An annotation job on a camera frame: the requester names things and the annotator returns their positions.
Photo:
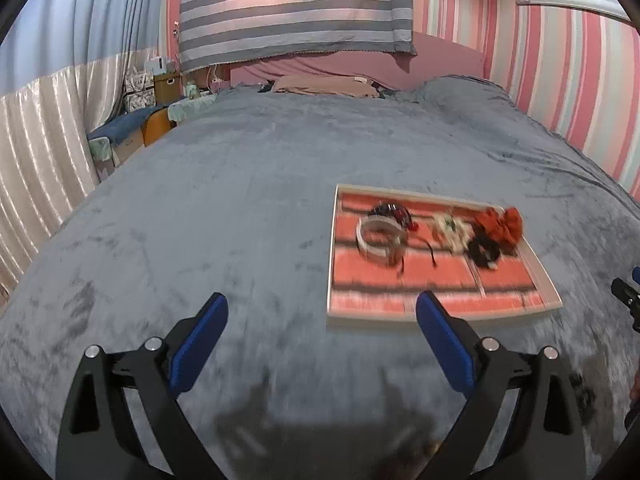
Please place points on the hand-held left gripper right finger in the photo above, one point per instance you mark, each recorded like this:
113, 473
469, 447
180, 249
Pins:
445, 345

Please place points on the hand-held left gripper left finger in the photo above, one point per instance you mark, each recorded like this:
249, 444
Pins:
197, 347

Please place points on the white tray with red lining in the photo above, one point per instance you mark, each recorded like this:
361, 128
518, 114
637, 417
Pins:
440, 282

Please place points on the black scrunchie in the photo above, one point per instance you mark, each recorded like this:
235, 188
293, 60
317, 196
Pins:
484, 254

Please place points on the cream scrunchie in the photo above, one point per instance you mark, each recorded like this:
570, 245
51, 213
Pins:
450, 232

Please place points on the orange scrunchie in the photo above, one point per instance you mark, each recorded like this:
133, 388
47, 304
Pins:
500, 225

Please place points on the grey plush blanket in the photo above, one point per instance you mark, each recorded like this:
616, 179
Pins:
225, 220

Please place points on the orange chair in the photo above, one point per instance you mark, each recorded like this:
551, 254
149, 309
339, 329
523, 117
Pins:
156, 127

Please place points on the dark blue cloth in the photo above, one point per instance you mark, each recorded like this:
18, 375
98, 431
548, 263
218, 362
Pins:
125, 122

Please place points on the small pale bottle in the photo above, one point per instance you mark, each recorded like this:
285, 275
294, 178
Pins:
191, 91

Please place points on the brown wooden box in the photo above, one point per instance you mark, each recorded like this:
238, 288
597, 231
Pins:
167, 87

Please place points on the floral storage box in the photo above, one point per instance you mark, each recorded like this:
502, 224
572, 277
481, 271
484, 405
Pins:
137, 90

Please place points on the pink headboard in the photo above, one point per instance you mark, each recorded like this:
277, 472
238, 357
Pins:
445, 62

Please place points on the blue and white curtain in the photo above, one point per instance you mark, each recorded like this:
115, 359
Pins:
60, 100

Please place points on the white device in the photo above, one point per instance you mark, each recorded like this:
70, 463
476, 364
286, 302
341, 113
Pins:
160, 65

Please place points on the beige pillow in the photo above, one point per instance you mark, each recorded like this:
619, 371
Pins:
325, 86

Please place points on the grey white striped hanging cloth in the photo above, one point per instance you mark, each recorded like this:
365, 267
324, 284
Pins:
295, 10

